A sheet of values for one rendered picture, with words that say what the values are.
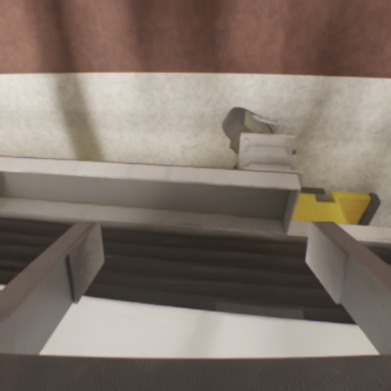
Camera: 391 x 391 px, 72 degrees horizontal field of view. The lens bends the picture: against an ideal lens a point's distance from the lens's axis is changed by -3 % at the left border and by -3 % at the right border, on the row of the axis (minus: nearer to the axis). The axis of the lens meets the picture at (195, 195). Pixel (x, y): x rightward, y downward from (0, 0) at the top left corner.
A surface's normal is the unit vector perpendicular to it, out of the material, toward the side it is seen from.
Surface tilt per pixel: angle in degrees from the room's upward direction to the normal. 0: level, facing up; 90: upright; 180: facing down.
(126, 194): 0
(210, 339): 90
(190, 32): 0
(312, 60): 0
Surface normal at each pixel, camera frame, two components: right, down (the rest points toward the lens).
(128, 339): -0.01, -0.77
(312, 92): -0.12, 0.64
